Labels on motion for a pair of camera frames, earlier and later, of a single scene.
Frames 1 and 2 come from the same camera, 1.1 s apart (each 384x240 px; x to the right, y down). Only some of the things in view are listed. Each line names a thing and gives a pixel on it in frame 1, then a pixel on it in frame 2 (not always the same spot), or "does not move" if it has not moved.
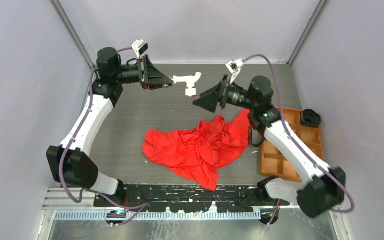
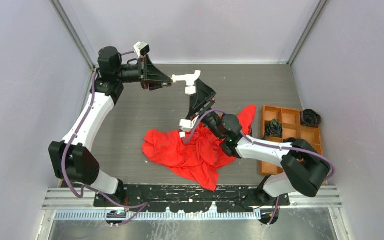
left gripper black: x=149 y=76 does not move
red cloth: x=199 y=151 does not move
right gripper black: x=219 y=93 → x=204 y=98
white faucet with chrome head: x=190 y=81 does not move
